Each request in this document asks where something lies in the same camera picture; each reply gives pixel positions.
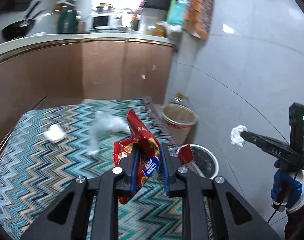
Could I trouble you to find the white tissue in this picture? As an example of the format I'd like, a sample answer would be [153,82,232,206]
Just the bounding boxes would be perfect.
[43,124,66,143]
[230,125,247,147]

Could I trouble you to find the red snack wrapper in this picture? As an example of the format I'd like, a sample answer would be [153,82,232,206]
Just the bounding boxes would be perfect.
[109,109,194,207]

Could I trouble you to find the clear plastic bag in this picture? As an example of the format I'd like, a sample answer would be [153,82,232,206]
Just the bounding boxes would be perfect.
[88,111,130,155]

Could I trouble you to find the beige trash bin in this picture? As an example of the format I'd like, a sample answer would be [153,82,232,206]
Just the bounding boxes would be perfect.
[162,103,198,145]

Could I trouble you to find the brown kitchen cabinet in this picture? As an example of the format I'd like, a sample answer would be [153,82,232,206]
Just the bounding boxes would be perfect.
[0,38,175,165]

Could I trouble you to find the blue white gloved hand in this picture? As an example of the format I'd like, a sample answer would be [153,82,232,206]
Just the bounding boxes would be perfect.
[271,160,304,213]

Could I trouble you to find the white round bucket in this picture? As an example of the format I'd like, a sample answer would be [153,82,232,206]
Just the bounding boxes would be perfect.
[185,144,219,179]

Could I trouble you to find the zigzag knit tablecloth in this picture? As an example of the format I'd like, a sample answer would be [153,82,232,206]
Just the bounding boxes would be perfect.
[0,97,182,239]

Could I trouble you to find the orange patterned apron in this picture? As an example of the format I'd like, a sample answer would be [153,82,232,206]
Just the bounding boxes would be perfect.
[185,0,214,41]

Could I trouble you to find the white plastic bag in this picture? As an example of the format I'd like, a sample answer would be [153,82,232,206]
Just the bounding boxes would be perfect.
[159,21,183,41]

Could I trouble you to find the yellow bottle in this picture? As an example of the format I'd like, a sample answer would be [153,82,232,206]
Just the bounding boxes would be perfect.
[153,23,166,37]

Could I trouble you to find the teal gift bag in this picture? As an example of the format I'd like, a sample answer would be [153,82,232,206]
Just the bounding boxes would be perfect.
[166,0,187,25]

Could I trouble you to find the dark green appliance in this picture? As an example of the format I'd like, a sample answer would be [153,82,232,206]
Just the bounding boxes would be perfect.
[57,10,78,34]

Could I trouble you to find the black wok pan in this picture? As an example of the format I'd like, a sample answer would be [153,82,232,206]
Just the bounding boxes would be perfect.
[1,0,44,41]

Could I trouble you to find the white microwave oven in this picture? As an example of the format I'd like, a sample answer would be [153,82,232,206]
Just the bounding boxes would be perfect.
[91,14,112,28]

